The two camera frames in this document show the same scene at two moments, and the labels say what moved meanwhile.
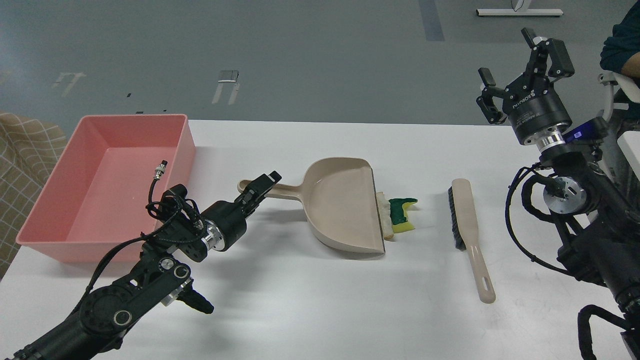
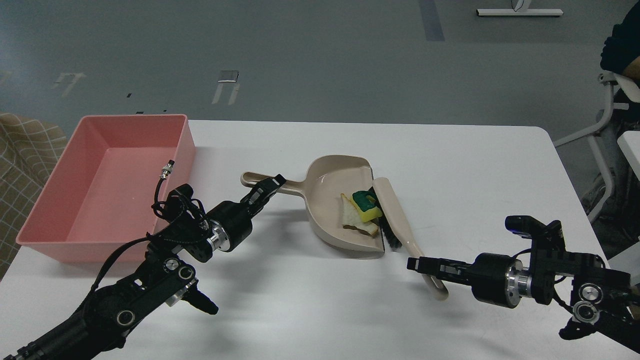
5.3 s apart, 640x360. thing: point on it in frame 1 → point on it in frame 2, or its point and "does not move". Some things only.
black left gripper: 224,221 does not move
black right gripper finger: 561,66 → 464,279
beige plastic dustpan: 340,201 does not move
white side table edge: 629,142 does not move
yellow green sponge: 384,208 → 352,216
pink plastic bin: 95,207 does not move
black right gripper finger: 485,102 → 433,264
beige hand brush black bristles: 466,234 → 397,233
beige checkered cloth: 29,145 does not move
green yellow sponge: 399,217 → 367,205
